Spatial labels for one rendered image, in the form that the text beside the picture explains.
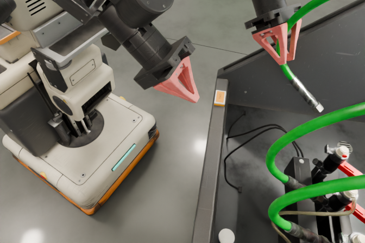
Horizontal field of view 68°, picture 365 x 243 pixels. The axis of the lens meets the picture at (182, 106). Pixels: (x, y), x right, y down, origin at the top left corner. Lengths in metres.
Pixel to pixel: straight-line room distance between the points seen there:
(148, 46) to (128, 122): 1.21
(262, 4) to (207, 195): 0.42
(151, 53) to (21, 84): 0.94
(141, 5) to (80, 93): 0.78
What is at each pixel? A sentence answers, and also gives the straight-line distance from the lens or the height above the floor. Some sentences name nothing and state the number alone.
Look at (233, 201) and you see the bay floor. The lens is 0.79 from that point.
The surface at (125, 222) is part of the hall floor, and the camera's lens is 1.66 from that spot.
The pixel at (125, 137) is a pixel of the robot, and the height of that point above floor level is 0.28.
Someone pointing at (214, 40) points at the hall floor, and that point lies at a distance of 2.57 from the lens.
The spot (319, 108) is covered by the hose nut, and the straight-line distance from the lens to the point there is 0.64.
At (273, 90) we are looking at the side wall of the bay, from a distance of 0.91.
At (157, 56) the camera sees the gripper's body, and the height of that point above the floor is 1.29.
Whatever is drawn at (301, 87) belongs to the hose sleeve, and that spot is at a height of 1.15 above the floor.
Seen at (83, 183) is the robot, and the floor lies 0.28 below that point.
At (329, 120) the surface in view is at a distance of 0.38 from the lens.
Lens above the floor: 1.57
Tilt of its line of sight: 51 degrees down
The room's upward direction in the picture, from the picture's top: straight up
